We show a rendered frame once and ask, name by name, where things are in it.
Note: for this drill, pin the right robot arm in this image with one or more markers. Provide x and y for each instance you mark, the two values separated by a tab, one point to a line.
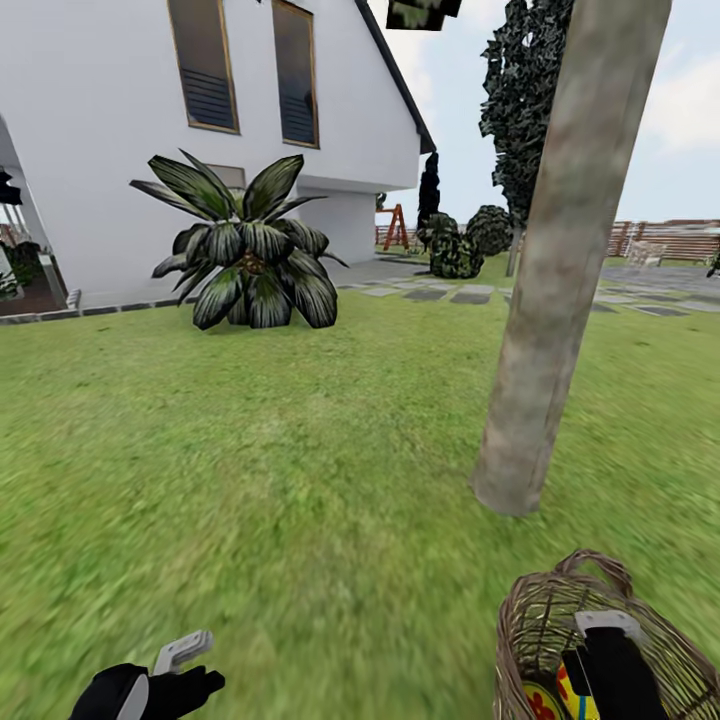
609	666

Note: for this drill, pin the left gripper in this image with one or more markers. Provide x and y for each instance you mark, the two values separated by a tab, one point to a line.
189	691

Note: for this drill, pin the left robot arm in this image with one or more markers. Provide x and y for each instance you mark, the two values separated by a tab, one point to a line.
126	692

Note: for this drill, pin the garden chair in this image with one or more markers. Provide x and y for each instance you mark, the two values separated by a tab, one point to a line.
640	254

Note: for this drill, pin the wicker basket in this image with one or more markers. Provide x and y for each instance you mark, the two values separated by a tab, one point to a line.
514	662

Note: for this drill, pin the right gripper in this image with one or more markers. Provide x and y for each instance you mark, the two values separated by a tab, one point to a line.
575	671

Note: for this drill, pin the easter egg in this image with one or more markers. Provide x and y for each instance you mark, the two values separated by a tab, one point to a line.
545	704
580	707

